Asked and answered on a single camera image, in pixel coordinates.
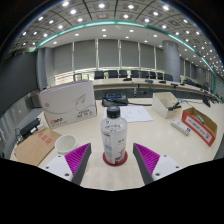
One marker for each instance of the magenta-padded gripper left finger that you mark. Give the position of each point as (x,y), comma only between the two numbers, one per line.
(78,159)

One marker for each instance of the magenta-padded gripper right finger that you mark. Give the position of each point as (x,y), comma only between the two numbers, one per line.
(147,159)

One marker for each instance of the clear black-capped water bottle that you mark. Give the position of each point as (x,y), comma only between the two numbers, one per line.
(114,136)

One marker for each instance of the flat round red coaster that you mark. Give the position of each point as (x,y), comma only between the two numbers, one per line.
(125,159)

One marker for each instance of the brown cardboard sheet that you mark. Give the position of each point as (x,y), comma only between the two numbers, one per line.
(35,146)

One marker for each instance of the white power strip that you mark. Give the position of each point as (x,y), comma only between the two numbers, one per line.
(181,127)

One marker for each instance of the white paper sheet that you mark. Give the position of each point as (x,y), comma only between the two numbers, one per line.
(136,114)

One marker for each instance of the white paper carton box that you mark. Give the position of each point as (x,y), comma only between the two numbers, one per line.
(68,105)

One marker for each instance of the white open cardboard box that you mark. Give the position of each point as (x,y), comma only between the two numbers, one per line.
(161,105)

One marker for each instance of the red-edged brown open box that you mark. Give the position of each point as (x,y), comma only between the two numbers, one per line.
(198,128)

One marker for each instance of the black desk phone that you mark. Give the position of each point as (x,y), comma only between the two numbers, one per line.
(115,99)

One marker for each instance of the row of black office chairs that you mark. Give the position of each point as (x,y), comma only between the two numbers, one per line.
(113,74)

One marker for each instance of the group of ceiling lights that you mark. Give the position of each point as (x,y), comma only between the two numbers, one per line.
(101,5)

